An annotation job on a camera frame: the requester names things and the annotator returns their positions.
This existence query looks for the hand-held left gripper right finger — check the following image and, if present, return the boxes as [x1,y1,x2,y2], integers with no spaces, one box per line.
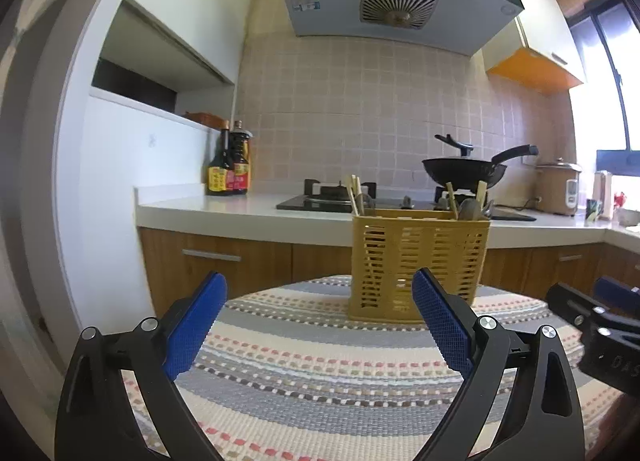
[411,268,586,461]

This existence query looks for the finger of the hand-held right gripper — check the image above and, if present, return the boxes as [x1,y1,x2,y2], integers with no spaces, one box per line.
[545,282,608,329]
[594,277,640,314]

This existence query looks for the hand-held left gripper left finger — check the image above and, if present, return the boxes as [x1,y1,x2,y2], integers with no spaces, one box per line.
[55,271,231,461]

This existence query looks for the yellow plastic utensil basket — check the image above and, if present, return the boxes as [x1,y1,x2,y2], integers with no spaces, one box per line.
[351,208,492,324]

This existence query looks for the wooden kitchen base cabinets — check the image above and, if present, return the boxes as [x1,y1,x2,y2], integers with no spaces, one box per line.
[139,227,640,314]

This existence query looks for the white container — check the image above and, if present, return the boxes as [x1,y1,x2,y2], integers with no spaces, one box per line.
[594,170,615,219]

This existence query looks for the rice cooker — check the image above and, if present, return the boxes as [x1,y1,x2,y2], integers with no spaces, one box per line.
[534,157,583,216]

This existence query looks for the striped woven mat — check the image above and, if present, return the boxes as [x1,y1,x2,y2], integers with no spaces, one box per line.
[120,275,623,461]

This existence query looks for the black wok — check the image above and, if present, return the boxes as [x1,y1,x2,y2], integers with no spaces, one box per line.
[421,144,539,192]

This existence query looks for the dark slim-necked sauce bottle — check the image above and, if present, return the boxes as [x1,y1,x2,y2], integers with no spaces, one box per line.
[207,120,235,196]

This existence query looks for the black gas stove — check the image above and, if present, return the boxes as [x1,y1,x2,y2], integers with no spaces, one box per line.
[276,179,537,222]

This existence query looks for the dark wide sauce bottle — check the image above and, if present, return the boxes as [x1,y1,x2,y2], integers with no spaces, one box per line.
[230,120,254,194]

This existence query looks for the black spatula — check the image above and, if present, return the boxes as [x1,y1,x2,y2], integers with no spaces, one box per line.
[434,134,474,156]

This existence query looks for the window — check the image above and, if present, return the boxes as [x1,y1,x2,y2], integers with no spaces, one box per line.
[565,0,640,179]

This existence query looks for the wall cabinet with orange underside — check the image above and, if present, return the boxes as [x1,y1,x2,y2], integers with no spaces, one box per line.
[472,0,587,95]

